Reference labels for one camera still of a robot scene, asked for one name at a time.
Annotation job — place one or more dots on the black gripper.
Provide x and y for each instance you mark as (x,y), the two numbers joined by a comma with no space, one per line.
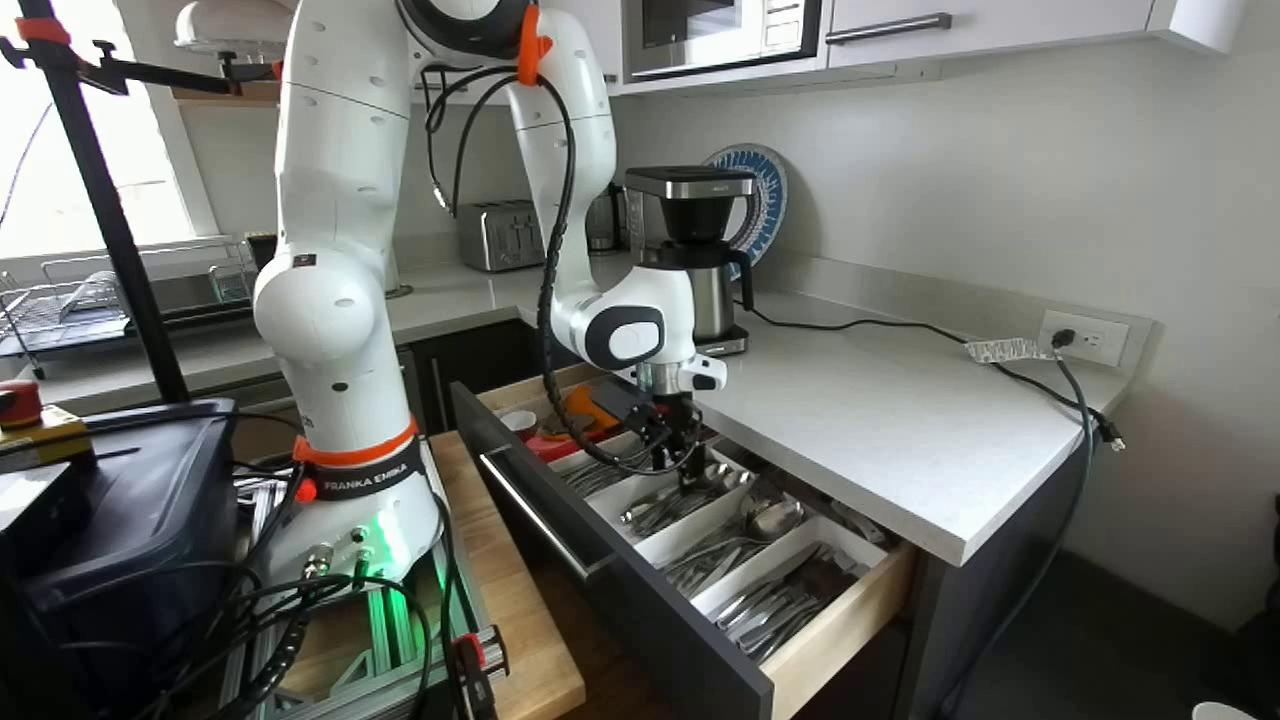
(667,420)

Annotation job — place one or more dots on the dark drawer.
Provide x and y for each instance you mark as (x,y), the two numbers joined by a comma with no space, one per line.
(843,666)

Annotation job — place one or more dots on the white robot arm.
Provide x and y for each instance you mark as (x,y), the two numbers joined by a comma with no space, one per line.
(346,98)

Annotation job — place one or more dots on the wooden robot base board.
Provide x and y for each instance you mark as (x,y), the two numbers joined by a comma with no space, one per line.
(515,584)

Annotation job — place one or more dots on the orange utensil in drawer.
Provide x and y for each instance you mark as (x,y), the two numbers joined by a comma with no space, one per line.
(550,436)

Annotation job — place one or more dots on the white cutlery tray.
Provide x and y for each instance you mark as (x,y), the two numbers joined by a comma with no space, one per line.
(724,537)

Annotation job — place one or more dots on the steel coffee maker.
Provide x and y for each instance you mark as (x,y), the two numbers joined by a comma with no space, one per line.
(693,207)

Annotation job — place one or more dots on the blue white decorative plate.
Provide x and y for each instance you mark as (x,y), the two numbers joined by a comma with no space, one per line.
(757,221)

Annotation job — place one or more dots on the silver toaster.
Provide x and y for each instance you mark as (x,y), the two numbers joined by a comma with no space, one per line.
(500,239)

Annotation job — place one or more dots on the built-in microwave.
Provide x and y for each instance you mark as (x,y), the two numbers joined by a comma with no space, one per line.
(682,37)

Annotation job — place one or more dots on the white upper cabinet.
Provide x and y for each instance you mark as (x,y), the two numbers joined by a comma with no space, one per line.
(865,35)

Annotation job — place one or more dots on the black equipment case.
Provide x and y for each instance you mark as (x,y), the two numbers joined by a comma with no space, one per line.
(144,553)

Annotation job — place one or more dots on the black tripod pole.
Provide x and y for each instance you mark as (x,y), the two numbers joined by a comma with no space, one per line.
(64,72)

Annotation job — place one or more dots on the white wall outlet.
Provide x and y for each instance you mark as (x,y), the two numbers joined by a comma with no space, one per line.
(1080,339)

